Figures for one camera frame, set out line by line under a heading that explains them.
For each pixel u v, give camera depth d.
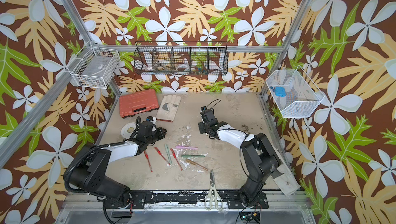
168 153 0.90
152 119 0.86
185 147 0.92
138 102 1.08
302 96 0.78
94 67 0.86
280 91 0.86
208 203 0.74
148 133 0.74
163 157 0.88
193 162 0.86
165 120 1.04
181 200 0.75
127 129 0.99
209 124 0.72
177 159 0.88
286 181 0.80
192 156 0.88
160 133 0.82
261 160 0.46
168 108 1.11
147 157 0.88
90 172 0.44
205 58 0.98
